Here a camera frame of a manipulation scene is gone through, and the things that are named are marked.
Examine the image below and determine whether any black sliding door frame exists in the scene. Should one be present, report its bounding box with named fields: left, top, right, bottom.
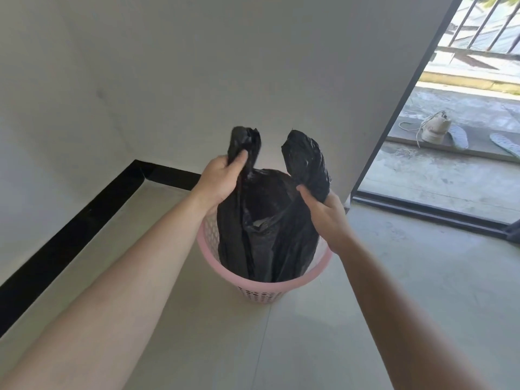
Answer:
left=350, top=0, right=509, bottom=240

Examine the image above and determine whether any beige sneaker with laces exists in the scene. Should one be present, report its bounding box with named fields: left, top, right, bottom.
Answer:
left=398, top=110, right=452, bottom=148

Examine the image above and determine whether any black baseboard strip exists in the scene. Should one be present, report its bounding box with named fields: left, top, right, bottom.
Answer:
left=0, top=159, right=204, bottom=338

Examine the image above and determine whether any black plastic garbage bag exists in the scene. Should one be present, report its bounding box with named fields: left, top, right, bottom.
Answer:
left=216, top=126, right=332, bottom=282

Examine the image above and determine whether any person's left forearm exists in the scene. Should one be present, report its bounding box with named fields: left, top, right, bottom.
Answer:
left=0, top=192, right=213, bottom=390

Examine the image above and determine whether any pink plastic waste basket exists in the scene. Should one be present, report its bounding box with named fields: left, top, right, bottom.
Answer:
left=197, top=193, right=334, bottom=304

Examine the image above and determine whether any white shoe insole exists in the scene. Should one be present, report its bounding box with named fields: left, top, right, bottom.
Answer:
left=448, top=124, right=469, bottom=151
left=489, top=133, right=520, bottom=158

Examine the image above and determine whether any person's left hand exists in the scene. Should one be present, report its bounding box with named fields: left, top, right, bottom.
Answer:
left=191, top=151, right=249, bottom=215

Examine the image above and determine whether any person's right hand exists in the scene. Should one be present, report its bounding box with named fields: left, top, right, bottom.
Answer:
left=296, top=184, right=355, bottom=256

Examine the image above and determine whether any black metal balcony railing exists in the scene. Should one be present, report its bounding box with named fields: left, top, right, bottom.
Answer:
left=446, top=0, right=520, bottom=57

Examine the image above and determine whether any person's right forearm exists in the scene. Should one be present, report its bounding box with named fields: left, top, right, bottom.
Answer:
left=334, top=235, right=488, bottom=390

